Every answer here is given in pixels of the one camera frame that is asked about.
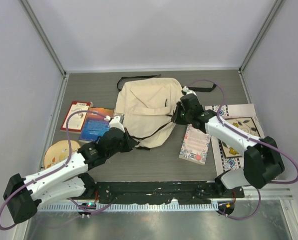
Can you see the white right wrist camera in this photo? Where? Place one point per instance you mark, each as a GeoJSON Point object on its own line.
{"type": "Point", "coordinates": [187, 91]}

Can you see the round wooden painted plate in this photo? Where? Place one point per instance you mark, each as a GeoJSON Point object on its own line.
{"type": "Point", "coordinates": [56, 153]}

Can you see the red white paperback book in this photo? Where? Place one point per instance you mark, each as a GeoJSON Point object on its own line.
{"type": "Point", "coordinates": [75, 117]}

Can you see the patterned white placemat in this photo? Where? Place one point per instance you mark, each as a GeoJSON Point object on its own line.
{"type": "Point", "coordinates": [222, 163]}

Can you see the aluminium frame rail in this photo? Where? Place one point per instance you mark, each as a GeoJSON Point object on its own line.
{"type": "Point", "coordinates": [269, 194]}

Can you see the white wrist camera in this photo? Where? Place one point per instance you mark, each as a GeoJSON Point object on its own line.
{"type": "Point", "coordinates": [187, 91]}
{"type": "Point", "coordinates": [115, 122]}

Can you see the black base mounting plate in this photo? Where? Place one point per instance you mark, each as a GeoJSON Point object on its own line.
{"type": "Point", "coordinates": [163, 192]}

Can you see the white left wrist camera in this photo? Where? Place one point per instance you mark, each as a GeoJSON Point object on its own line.
{"type": "Point", "coordinates": [115, 122]}

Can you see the floral pink paperback book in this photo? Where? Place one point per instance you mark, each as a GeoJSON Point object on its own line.
{"type": "Point", "coordinates": [195, 146]}

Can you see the cream canvas backpack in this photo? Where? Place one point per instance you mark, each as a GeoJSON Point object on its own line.
{"type": "Point", "coordinates": [147, 104]}

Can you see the square floral ceramic plate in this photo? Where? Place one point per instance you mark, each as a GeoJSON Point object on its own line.
{"type": "Point", "coordinates": [249, 125]}

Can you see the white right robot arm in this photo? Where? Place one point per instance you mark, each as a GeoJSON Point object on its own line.
{"type": "Point", "coordinates": [262, 160]}

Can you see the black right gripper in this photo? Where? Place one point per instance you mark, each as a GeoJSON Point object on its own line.
{"type": "Point", "coordinates": [176, 118]}

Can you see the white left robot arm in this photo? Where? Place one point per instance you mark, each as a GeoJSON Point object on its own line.
{"type": "Point", "coordinates": [66, 179]}

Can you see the blue orange paperback book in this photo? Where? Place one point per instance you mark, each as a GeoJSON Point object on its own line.
{"type": "Point", "coordinates": [95, 125]}

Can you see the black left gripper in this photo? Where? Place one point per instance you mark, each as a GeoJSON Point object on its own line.
{"type": "Point", "coordinates": [130, 142]}

